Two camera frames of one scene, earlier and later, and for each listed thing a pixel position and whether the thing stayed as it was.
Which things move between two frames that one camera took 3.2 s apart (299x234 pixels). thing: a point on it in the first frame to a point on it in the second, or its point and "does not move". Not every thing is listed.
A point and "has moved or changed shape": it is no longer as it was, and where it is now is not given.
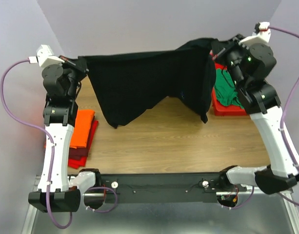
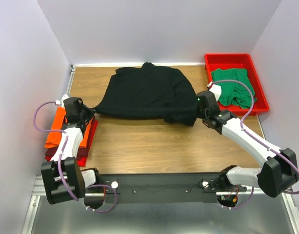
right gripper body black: x=231 y=55 to x=199 y=113
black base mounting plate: x=163 y=188 does not move
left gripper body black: x=75 y=73 to x=86 y=113
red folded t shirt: x=82 y=162 does not move
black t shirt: x=125 y=83 has moved or changed shape
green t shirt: x=224 y=89 does not move
